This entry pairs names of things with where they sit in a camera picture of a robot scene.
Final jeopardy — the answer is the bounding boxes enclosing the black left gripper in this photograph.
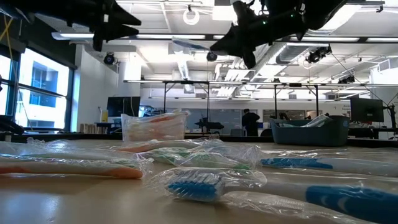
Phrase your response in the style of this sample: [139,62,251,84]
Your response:
[66,0,143,52]

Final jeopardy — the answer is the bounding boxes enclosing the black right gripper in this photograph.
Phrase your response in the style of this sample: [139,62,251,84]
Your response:
[210,8,309,70]

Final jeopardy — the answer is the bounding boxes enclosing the orange toothbrush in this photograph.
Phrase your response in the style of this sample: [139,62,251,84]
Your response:
[0,154,155,180]
[116,139,203,154]
[133,110,187,125]
[126,126,184,140]

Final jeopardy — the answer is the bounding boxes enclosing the black overhead crossbar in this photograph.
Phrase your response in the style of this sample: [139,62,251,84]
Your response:
[51,30,398,44]

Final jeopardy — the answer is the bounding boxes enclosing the white light strip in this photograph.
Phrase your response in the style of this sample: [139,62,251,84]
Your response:
[51,30,94,40]
[136,34,206,40]
[366,37,398,43]
[297,36,361,43]

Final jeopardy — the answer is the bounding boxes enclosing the black computer monitor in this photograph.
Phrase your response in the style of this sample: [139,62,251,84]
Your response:
[106,96,142,118]
[349,96,385,123]

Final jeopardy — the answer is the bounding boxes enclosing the clear plastic bin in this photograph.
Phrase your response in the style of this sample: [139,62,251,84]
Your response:
[121,108,190,142]

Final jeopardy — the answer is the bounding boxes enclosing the wooden pallets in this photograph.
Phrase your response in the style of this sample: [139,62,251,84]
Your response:
[79,123,100,134]

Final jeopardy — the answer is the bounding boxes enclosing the large window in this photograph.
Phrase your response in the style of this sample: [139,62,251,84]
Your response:
[0,46,75,131]

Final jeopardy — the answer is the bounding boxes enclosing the wrapped green toothbrush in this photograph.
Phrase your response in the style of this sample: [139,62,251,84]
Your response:
[0,141,141,162]
[141,147,224,162]
[155,154,249,171]

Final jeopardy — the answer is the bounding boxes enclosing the dark teal plastic bin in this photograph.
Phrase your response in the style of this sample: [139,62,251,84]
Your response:
[269,115,351,147]

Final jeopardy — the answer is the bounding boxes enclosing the black office chair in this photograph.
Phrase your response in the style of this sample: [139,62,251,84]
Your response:
[0,114,25,135]

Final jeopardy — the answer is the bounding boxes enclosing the black monitor stand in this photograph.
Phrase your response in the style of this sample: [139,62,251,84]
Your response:
[384,104,398,141]

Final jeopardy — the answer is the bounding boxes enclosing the silver finned ceiling duct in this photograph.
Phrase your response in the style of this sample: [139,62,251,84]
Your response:
[214,43,280,98]

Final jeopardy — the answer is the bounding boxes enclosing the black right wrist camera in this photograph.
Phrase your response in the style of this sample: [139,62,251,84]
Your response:
[232,0,259,20]

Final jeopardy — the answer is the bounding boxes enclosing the black gantry frame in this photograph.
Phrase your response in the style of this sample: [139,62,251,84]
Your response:
[162,80,211,126]
[273,83,320,121]

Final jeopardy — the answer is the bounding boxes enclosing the white cable coil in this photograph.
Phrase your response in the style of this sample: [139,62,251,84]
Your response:
[182,7,201,26]

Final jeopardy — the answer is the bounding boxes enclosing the black ceiling camera cluster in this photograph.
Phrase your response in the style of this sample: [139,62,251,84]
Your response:
[305,44,333,65]

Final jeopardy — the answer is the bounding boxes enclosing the small black ceiling camera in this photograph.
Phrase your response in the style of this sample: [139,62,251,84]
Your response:
[338,75,356,85]

